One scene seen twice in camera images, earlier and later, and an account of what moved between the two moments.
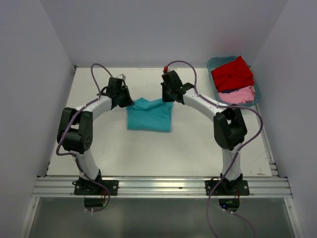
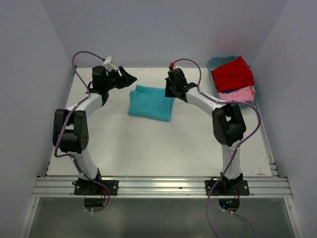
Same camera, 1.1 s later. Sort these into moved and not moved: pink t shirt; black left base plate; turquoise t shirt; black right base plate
Moved: turquoise t shirt
Not moved: black left base plate; black right base plate; pink t shirt
